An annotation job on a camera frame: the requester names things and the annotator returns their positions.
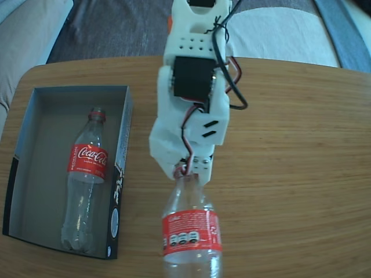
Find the beige sofa cushion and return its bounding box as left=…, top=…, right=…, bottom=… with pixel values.
left=0, top=0, right=75, bottom=140

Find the blue grey cushion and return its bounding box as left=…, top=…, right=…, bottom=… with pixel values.
left=314, top=0, right=371, bottom=74

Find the black camera cable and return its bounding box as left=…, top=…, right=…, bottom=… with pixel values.
left=204, top=0, right=249, bottom=110

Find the grey cardboard box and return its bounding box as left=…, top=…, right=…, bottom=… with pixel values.
left=2, top=83, right=134, bottom=261

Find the clear bottle with red label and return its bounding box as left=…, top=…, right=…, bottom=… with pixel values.
left=60, top=106, right=110, bottom=255
left=161, top=169, right=224, bottom=278

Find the white cushion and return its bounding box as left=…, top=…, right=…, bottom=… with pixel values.
left=225, top=7, right=340, bottom=68

